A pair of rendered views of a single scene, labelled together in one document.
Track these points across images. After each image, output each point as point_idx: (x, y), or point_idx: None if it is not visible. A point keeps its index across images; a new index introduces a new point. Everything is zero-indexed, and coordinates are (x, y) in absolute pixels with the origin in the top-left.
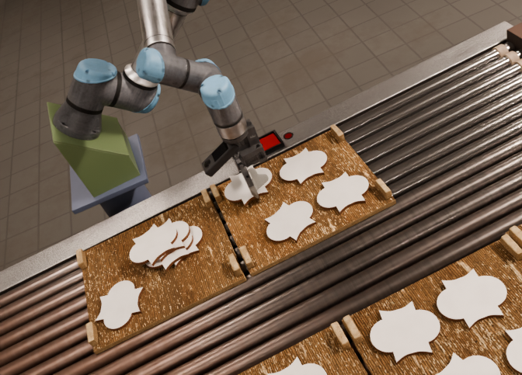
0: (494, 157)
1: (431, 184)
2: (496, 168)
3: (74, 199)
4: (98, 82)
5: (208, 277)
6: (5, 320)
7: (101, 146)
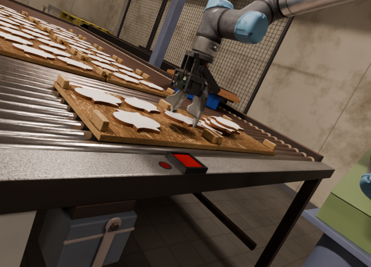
0: None
1: (12, 77)
2: None
3: None
4: None
5: (183, 113)
6: (280, 148)
7: (354, 176)
